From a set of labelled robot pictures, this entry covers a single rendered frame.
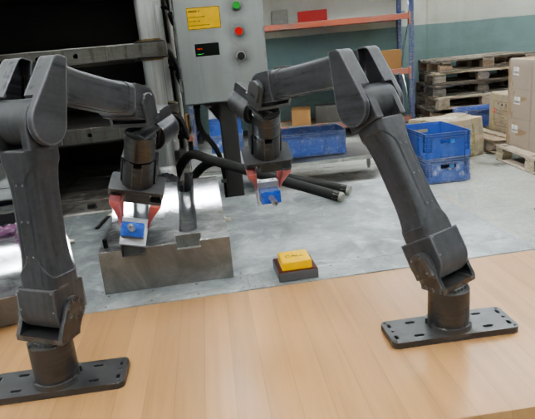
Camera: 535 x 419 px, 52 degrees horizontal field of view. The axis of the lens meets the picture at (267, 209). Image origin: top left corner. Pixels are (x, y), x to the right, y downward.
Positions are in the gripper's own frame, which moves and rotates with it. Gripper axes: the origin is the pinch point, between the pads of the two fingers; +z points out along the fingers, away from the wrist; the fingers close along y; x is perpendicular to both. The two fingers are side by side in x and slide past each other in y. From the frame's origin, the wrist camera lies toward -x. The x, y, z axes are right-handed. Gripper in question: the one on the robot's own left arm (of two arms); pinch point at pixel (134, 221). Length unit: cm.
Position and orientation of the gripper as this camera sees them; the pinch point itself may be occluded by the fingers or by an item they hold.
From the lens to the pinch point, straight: 112.2
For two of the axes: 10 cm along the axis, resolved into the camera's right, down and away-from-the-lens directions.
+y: -9.8, -1.1, -1.6
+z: -1.8, 8.3, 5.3
